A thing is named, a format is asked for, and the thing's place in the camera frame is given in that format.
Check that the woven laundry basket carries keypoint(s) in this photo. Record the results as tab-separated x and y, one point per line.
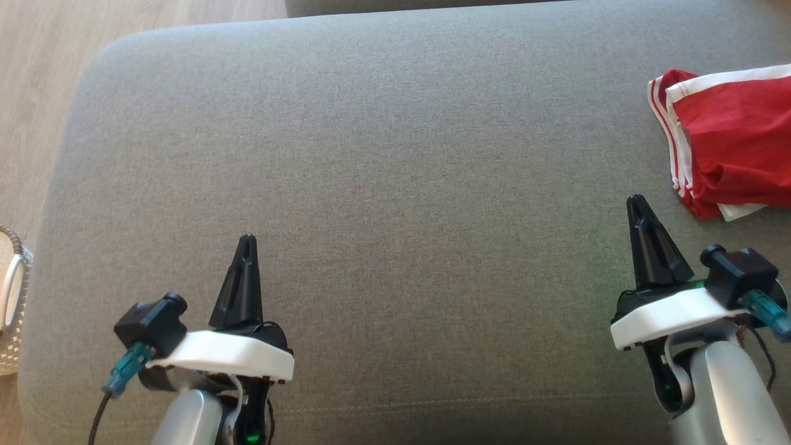
15	309

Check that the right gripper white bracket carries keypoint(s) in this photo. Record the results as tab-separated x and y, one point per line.
667	315

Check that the red white-sleeved jersey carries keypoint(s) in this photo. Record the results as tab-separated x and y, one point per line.
657	102

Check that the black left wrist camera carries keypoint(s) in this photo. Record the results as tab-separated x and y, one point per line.
151	324

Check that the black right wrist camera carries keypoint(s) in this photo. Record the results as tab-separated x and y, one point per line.
741	275

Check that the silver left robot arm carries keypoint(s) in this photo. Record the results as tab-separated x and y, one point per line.
185	420

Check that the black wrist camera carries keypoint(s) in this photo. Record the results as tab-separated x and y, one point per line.
741	275
151	324

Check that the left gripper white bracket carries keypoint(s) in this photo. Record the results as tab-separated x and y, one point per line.
235	355

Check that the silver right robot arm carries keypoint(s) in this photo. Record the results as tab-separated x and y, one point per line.
729	395

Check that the grey fabric sofa seat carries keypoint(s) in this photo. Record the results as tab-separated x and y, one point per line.
401	185

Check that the grey sofa cushion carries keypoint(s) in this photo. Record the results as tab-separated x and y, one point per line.
420	6

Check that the red shorts white side band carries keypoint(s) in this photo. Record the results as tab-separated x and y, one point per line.
741	136

